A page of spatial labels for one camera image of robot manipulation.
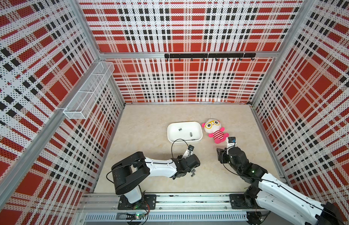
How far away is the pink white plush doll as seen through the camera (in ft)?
3.12

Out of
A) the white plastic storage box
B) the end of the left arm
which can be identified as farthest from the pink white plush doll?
the end of the left arm

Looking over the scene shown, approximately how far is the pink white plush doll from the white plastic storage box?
5 centimetres

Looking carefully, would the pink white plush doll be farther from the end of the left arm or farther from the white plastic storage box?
the end of the left arm

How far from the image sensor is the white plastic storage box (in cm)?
100
